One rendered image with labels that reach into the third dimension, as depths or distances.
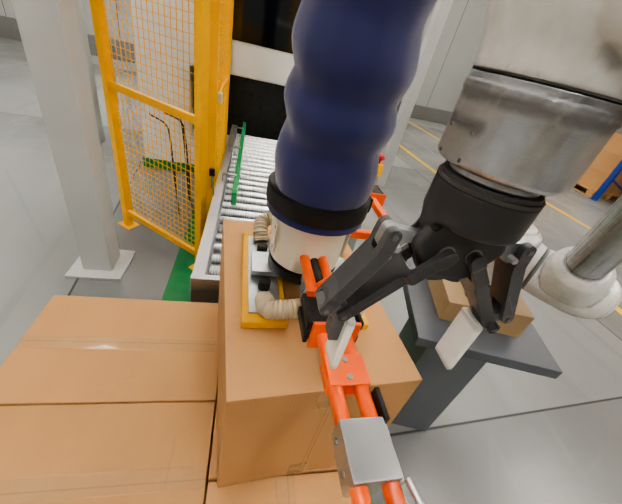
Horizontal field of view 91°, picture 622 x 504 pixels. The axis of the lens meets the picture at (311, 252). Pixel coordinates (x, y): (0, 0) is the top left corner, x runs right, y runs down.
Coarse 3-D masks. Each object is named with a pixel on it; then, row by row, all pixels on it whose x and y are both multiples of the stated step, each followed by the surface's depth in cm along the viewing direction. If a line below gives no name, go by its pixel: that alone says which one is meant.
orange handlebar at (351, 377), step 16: (304, 256) 66; (304, 272) 62; (320, 336) 50; (320, 352) 48; (352, 352) 48; (320, 368) 47; (336, 368) 45; (352, 368) 45; (336, 384) 43; (352, 384) 43; (368, 384) 44; (336, 400) 41; (368, 400) 42; (336, 416) 40; (368, 416) 40; (352, 496) 33; (368, 496) 33; (384, 496) 34; (400, 496) 34
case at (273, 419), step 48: (240, 240) 91; (240, 288) 75; (288, 288) 78; (240, 336) 64; (288, 336) 66; (384, 336) 72; (240, 384) 55; (288, 384) 57; (384, 384) 62; (240, 432) 60; (288, 432) 65; (240, 480) 75
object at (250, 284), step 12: (252, 240) 87; (252, 276) 74; (264, 276) 75; (252, 288) 71; (264, 288) 70; (276, 288) 73; (252, 300) 68; (252, 312) 66; (240, 324) 64; (252, 324) 64; (264, 324) 65; (276, 324) 65
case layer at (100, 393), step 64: (64, 320) 102; (128, 320) 107; (192, 320) 113; (0, 384) 83; (64, 384) 86; (128, 384) 90; (192, 384) 94; (0, 448) 72; (64, 448) 75; (128, 448) 77; (192, 448) 80
